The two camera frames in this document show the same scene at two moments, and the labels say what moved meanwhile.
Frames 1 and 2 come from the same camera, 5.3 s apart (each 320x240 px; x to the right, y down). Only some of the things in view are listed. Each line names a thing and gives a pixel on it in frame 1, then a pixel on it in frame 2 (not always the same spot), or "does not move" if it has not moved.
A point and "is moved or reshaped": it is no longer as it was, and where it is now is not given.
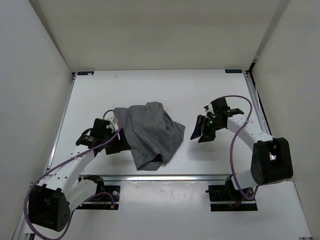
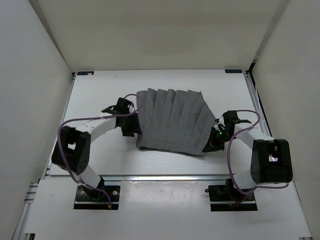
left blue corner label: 85,73 does not move
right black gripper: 207,136 → 213,145
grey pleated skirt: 154,137 is moved or reshaped
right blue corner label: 233,71 does not move
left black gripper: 122,144 → 134,128
